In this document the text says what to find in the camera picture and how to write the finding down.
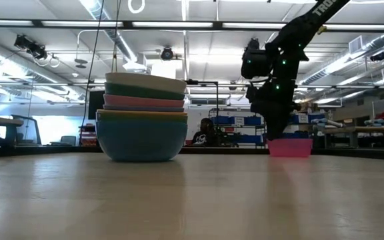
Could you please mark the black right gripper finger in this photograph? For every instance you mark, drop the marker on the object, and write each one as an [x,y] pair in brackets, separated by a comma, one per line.
[277,130]

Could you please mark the small red-pink bowl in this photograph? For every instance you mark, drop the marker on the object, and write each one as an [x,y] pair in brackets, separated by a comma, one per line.
[290,148]

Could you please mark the white plastic bowl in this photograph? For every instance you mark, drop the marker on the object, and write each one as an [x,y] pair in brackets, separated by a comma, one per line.
[145,81]

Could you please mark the large pink plastic bowl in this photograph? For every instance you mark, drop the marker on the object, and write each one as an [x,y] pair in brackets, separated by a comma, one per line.
[138,100]

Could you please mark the green plastic bowl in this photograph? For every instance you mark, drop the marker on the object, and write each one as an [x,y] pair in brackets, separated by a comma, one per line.
[138,91]

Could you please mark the small light blue bowl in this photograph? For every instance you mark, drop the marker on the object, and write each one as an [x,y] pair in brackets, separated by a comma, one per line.
[138,108]

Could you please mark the orange plastic bowl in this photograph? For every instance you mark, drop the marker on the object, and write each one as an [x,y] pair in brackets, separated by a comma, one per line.
[138,116]

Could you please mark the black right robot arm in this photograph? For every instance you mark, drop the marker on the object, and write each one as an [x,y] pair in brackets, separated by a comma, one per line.
[312,20]

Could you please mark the shelf with blue bins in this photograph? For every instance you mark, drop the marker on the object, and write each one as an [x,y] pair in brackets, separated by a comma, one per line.
[242,120]

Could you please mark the person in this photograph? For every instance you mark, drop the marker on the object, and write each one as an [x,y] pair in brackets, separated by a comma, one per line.
[205,136]

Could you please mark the wooden work table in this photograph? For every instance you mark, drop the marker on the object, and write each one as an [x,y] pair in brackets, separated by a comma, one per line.
[362,130]

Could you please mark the thin black stand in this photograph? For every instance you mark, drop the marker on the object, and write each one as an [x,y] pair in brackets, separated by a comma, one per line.
[192,82]

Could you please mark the white air vent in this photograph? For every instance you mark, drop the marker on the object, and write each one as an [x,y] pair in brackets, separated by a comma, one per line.
[355,45]

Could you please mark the small black ceiling device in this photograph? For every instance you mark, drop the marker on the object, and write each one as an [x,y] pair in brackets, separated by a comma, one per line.
[377,56]

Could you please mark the large blue plastic bowl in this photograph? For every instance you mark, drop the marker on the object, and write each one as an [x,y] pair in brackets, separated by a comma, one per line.
[138,143]

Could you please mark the black monitor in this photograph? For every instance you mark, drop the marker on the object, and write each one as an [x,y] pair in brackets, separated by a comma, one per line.
[93,103]

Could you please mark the red drawer cabinet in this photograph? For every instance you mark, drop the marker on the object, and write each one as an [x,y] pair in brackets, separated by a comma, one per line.
[88,138]

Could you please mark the small dark chair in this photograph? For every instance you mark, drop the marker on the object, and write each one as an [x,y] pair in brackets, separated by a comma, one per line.
[68,140]

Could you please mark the dark office chair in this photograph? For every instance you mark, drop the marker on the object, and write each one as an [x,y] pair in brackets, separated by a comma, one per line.
[33,131]

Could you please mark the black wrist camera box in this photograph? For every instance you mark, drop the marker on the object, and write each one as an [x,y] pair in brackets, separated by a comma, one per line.
[255,65]

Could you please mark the round black ceiling camera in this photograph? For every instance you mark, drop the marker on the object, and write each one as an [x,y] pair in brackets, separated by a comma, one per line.
[167,54]

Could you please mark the overhead frame bar with lights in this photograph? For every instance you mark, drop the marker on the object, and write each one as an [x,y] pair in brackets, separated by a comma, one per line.
[127,25]

